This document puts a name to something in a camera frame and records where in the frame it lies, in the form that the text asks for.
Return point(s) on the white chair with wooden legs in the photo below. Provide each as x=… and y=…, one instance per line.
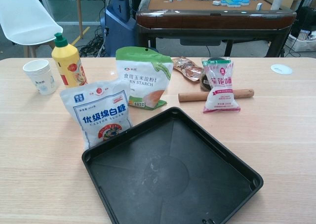
x=24, y=19

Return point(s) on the wooden rolling pin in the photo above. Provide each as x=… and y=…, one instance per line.
x=192, y=97

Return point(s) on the yellow bottle with green cap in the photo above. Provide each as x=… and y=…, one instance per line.
x=65, y=58

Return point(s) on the white round table grommet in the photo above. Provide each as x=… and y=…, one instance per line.
x=281, y=69

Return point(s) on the red white pouch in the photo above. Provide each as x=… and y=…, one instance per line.
x=221, y=85

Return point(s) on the white cardboard box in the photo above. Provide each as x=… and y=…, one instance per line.
x=302, y=40

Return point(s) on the brown mahjong table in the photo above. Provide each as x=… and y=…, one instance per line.
x=212, y=21

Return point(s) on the white paper roll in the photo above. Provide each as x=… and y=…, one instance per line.
x=278, y=0

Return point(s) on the green white corn starch bag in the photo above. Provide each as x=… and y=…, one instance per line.
x=138, y=76

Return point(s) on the brown bread package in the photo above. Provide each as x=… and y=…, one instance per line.
x=187, y=68

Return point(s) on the black square tray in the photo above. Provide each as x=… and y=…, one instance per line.
x=170, y=167

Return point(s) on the blue and white sugar packet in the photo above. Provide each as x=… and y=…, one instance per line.
x=98, y=115

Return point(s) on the blue machine base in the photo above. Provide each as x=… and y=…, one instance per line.
x=119, y=24

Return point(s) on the white paper cup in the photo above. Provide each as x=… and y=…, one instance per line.
x=40, y=76

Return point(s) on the single blue white mahjong tile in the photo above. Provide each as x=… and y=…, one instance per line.
x=259, y=6

